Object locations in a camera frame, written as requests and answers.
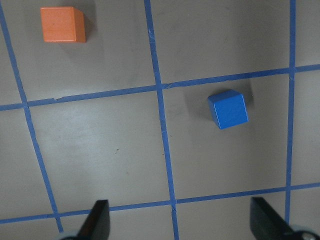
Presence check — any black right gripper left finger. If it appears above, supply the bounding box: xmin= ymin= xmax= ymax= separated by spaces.
xmin=75 ymin=199 xmax=111 ymax=240

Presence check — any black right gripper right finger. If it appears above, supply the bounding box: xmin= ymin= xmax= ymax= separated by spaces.
xmin=249 ymin=196 xmax=320 ymax=240

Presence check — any blue wooden block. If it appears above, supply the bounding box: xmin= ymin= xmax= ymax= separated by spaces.
xmin=207 ymin=89 xmax=249 ymax=130

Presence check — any orange wooden block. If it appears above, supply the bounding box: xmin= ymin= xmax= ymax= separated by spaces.
xmin=40 ymin=6 xmax=86 ymax=43

